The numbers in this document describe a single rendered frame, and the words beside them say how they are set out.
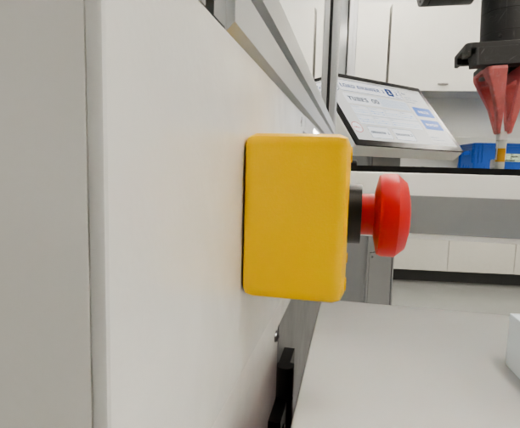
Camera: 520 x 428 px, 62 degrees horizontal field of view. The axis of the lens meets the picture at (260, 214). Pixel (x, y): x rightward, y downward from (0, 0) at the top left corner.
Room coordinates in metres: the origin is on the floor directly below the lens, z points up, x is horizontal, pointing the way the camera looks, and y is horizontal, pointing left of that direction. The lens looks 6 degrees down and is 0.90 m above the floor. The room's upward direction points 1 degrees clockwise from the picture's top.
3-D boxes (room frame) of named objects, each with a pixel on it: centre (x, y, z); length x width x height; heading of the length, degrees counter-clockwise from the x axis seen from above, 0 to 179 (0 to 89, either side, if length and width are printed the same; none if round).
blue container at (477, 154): (3.61, -2.01, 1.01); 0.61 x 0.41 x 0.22; 84
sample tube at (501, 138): (0.52, -0.29, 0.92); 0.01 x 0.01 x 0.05
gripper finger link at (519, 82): (0.52, -0.28, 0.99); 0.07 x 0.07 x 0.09; 77
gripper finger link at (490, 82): (0.52, -0.29, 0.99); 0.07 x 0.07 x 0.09; 77
